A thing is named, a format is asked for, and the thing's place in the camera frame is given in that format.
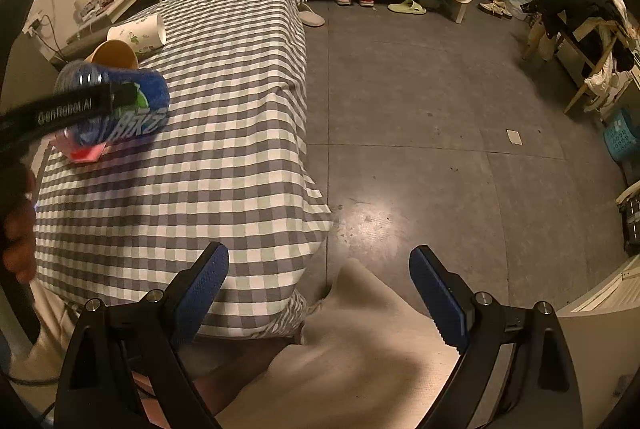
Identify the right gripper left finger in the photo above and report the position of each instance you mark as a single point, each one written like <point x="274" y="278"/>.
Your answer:
<point x="96" y="387"/>

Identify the blue plastic cup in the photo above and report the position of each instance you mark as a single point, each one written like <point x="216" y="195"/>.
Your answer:
<point x="147" y="115"/>

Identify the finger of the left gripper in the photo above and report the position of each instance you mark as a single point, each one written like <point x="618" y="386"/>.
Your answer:
<point x="36" y="120"/>

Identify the white paper scrap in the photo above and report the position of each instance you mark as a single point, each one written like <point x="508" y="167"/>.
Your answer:
<point x="514" y="137"/>

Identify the white bedside table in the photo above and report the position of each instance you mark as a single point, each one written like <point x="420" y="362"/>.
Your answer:
<point x="106" y="14"/>

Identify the white floral paper cup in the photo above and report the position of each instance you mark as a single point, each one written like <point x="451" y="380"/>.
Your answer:
<point x="143" y="35"/>

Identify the blue plastic basket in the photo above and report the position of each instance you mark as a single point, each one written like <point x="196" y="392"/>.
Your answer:
<point x="621" y="137"/>

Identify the wooden chair with clothes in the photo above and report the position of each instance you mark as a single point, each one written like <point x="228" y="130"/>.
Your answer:
<point x="600" y="33"/>

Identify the brown paper cup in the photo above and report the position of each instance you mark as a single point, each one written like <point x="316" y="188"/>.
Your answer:
<point x="114" y="53"/>

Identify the beige slipper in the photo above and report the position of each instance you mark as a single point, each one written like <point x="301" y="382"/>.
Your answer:
<point x="309" y="17"/>

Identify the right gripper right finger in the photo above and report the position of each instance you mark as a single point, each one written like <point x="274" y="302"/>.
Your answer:
<point x="540" y="389"/>

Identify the person's left hand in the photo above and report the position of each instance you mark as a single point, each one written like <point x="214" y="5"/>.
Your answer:
<point x="19" y="256"/>

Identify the person's leg in beige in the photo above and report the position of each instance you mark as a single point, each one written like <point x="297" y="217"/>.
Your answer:
<point x="365" y="359"/>

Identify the checkered tablecloth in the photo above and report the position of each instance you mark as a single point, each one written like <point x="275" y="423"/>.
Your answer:
<point x="229" y="166"/>

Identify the green slipper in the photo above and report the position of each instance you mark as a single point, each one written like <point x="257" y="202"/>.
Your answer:
<point x="408" y="7"/>

